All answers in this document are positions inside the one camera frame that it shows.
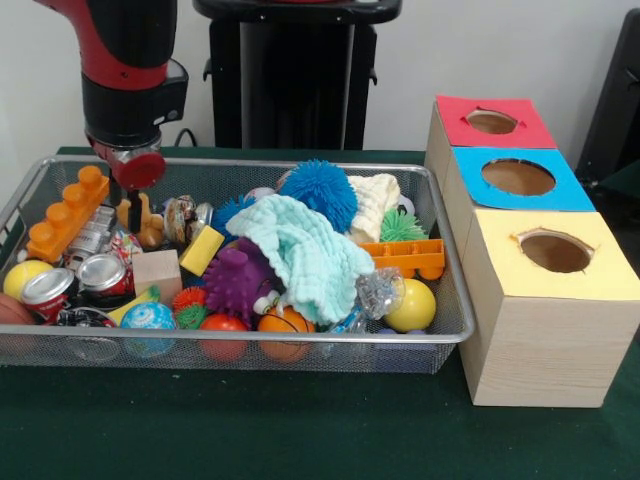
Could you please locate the silver mesh bin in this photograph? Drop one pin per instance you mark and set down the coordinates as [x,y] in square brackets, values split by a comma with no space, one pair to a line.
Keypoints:
[75,352]

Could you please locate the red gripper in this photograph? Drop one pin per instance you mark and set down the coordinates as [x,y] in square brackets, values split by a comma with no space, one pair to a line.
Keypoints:
[140,171]

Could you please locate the dark green table cloth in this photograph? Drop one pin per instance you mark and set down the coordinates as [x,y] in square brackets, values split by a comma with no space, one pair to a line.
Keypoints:
[625,180]
[200,425]

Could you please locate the green spiky rubber ball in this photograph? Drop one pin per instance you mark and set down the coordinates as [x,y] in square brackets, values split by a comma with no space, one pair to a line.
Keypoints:
[402,227]

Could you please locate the plain yellow ball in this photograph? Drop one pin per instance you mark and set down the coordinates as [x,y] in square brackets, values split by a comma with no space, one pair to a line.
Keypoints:
[412,305]

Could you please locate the orange wheeled toy brick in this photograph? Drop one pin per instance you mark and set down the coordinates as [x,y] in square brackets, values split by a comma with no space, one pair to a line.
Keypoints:
[405,254]

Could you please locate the orange toy basketball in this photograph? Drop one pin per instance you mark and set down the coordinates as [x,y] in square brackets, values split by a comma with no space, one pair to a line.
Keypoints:
[285,325]

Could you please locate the purple spiky monster toy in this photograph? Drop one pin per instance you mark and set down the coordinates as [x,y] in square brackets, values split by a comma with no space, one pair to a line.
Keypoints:
[235,280]

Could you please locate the mint green cloth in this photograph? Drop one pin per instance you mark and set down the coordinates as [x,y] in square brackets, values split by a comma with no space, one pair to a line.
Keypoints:
[310,260]

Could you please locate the red soda can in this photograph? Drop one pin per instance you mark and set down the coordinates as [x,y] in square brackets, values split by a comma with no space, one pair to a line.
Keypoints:
[47,295]

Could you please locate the orange studded toy brick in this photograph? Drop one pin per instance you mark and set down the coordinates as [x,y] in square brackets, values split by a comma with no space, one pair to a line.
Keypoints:
[65,220]

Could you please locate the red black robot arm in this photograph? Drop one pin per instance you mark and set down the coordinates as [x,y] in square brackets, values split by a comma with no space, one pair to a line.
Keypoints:
[125,50]

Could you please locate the blue spiky rubber ball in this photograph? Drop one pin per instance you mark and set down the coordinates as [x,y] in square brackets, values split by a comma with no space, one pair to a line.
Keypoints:
[317,192]

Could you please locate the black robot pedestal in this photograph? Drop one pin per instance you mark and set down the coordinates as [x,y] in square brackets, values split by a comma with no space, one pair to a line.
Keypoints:
[280,90]

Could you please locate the cream knitted cloth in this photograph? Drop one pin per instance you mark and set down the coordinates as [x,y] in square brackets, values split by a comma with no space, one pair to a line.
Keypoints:
[375,210]

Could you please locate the wooden box three holes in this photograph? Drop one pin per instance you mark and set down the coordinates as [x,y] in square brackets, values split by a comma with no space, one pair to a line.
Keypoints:
[550,350]

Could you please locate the colourful patterned cloth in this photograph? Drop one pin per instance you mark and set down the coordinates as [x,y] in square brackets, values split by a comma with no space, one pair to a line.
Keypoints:
[125,245]

